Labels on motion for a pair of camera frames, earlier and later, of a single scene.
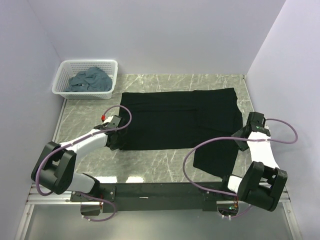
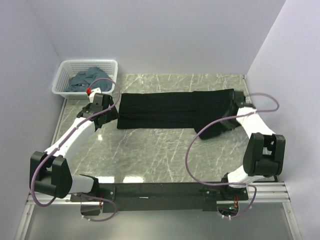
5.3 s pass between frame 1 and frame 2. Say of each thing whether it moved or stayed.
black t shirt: moved
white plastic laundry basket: stayed
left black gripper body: moved
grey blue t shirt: stayed
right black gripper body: moved
